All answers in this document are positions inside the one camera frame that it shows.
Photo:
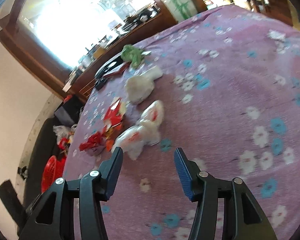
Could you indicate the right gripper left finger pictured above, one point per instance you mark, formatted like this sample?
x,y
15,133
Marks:
x,y
52,216

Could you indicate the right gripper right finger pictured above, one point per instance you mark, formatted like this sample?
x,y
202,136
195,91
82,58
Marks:
x,y
243,216

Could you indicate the red snack wrapper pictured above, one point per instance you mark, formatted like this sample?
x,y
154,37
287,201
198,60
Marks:
x,y
113,119

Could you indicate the white plastic bag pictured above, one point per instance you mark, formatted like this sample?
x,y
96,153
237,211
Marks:
x,y
144,133

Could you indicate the white tissue ball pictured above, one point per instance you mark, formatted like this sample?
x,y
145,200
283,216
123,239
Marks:
x,y
139,87

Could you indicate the red plastic basket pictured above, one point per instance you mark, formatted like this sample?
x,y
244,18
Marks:
x,y
53,169

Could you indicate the black sofa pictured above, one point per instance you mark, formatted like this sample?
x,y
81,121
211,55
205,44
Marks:
x,y
31,167

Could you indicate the clear plastic bag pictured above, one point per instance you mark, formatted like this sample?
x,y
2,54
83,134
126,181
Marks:
x,y
64,132

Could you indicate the black shopping bag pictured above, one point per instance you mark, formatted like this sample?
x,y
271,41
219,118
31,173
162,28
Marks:
x,y
68,111

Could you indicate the wooden counter ledge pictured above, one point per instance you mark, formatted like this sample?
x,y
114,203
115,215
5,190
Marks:
x,y
83,85

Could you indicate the pink floral tablecloth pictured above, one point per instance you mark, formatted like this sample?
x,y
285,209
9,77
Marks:
x,y
231,100

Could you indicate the black case on table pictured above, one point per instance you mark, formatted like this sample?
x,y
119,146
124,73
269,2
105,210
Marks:
x,y
112,69

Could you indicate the green crumpled cloth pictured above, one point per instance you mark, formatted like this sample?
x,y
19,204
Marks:
x,y
133,55

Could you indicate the small white wrapper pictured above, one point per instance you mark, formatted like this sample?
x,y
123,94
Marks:
x,y
276,35

